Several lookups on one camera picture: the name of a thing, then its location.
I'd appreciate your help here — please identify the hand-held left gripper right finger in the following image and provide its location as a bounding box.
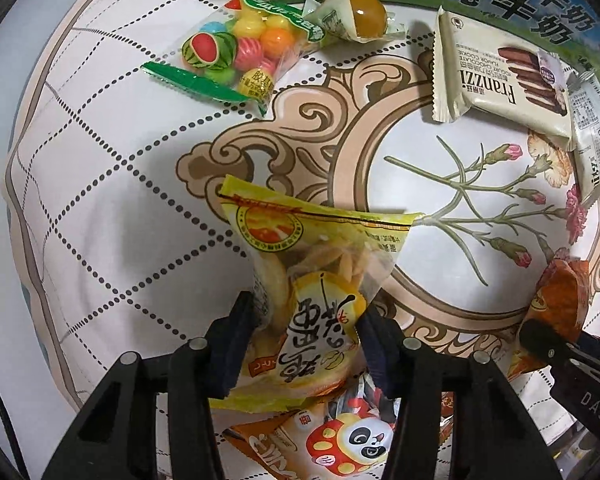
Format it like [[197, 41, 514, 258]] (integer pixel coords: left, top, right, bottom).
[[355, 305, 563, 480]]

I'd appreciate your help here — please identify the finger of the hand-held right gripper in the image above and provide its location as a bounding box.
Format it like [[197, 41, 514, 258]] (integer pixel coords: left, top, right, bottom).
[[517, 320, 600, 367]]

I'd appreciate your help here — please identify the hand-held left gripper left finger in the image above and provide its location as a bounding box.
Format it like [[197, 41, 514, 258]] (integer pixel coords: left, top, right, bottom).
[[40, 290, 256, 480]]

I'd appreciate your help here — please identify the orange brown snack packet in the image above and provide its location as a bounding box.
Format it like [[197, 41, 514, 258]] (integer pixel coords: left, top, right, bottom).
[[507, 257, 593, 381]]

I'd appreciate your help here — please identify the yellow snack packet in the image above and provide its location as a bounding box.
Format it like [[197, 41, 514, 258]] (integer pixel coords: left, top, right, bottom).
[[217, 175, 426, 413]]

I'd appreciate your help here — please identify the cream chocolate cookie packet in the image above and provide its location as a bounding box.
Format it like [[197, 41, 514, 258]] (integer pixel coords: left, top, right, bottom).
[[431, 6, 576, 153]]

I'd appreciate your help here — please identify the orange panda print snack packet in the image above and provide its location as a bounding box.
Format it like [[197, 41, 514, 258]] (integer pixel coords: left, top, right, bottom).
[[222, 375, 456, 480]]

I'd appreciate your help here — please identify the clear white snack packet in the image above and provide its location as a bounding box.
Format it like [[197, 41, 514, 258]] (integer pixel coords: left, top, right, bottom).
[[565, 70, 600, 206]]

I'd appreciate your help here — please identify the small purple white packet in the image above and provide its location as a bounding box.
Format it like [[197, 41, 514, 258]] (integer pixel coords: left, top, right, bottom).
[[534, 50, 573, 106]]

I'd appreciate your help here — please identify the bag of colourful gumballs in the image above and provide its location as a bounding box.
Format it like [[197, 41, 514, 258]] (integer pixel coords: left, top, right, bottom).
[[142, 0, 328, 118]]

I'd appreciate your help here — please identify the orange jelly cup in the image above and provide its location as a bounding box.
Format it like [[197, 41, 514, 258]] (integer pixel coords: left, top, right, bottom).
[[302, 0, 408, 51]]

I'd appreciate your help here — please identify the black cable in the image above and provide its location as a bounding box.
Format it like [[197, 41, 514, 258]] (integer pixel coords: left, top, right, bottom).
[[0, 350, 31, 480]]

